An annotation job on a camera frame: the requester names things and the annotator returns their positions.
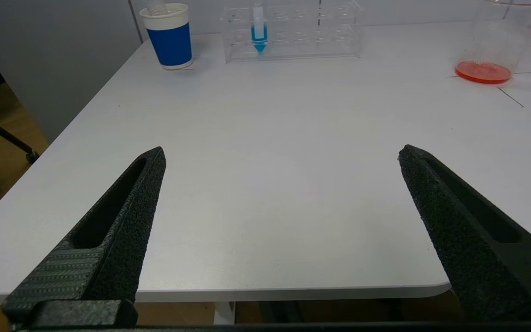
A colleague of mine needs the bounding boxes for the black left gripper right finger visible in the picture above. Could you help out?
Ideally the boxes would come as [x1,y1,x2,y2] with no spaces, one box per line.
[398,144,531,322]

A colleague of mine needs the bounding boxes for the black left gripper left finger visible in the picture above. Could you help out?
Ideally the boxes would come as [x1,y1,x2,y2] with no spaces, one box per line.
[2,146,167,323]

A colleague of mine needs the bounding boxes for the test tube with orange pigment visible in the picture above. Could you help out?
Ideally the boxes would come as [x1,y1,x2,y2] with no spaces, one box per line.
[145,0,170,16]

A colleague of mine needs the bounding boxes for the clear glass beaker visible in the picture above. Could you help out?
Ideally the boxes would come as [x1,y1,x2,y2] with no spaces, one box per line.
[454,0,531,85]

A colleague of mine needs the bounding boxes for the test tube with blue pigment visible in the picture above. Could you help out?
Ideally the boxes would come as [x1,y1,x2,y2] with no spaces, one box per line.
[250,2,269,54]

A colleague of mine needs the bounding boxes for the black wheeled stand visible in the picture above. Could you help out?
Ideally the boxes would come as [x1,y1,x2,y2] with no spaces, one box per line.
[0,31,41,165]

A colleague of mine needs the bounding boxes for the blue white paper cup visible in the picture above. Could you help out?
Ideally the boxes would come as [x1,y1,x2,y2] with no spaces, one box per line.
[139,3,194,71]

